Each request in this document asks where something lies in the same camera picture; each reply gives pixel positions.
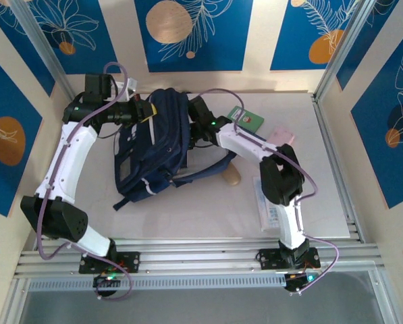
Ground blue poster orange circle fern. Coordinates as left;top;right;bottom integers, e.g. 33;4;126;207
270;0;369;72

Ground blue poster dark circle leaves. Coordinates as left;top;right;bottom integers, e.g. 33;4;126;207
351;30;403;209

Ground aluminium frame post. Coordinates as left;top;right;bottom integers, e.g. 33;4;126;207
8;0;82;107
312;0;383;102

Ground blue poster beige circle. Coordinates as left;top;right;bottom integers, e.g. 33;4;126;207
134;0;253;73

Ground aluminium frame rail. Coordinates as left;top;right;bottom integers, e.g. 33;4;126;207
14;238;384;279

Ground navy blue backpack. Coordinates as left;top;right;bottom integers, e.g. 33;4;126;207
112;87;238;212

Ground beige glasses case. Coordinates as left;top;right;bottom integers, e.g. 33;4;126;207
221;163;242;187

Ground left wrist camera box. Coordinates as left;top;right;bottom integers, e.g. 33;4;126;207
122;77;138;99

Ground blue poster small orange circle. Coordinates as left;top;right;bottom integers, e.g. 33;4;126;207
18;0;122;76

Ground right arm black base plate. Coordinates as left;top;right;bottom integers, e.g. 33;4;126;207
257;248;322;271

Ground blue poster white flower lines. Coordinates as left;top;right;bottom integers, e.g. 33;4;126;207
335;0;402;91
0;0;56;98

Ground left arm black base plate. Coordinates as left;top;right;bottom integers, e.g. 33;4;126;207
78;251;141;275

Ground blue white mask packet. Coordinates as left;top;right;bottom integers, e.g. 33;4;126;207
253;175;287;233

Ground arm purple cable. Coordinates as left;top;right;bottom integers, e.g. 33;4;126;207
35;61;133;302
200;88;340;296

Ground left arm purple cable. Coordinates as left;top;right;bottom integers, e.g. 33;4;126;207
35;61;133;302

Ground aluminium side rail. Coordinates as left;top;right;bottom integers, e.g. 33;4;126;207
311;96;366;244

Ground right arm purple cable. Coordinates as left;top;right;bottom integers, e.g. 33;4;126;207
200;88;340;296

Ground blue poster orange circle flower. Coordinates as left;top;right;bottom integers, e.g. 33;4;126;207
0;47;44;217

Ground pink case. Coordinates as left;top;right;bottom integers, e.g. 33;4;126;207
267;126;296;146

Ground small green book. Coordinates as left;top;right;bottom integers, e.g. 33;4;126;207
227;105;265;135

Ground grey slotted cable duct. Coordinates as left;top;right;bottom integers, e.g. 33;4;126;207
28;275;288;291

